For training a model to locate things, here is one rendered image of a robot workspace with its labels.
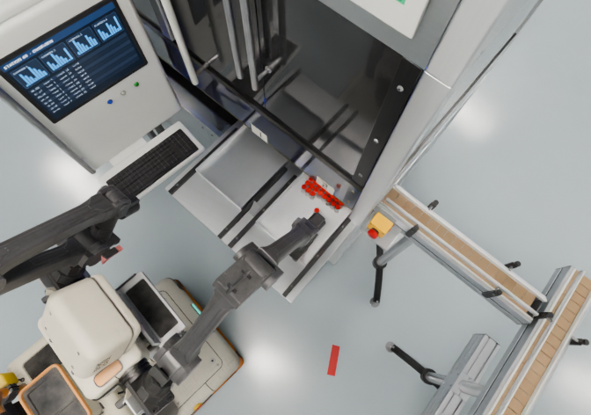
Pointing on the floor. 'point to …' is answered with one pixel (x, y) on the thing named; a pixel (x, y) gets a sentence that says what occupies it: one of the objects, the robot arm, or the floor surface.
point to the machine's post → (440, 81)
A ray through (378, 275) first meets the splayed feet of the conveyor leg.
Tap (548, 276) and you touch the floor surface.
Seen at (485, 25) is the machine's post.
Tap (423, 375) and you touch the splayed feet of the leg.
